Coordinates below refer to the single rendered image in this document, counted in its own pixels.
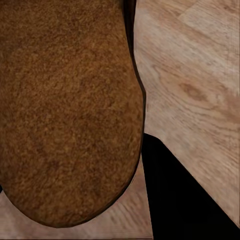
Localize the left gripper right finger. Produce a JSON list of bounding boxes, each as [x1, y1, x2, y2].
[[141, 133, 240, 240]]

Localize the sandal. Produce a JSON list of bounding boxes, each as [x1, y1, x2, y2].
[[0, 0, 147, 228]]

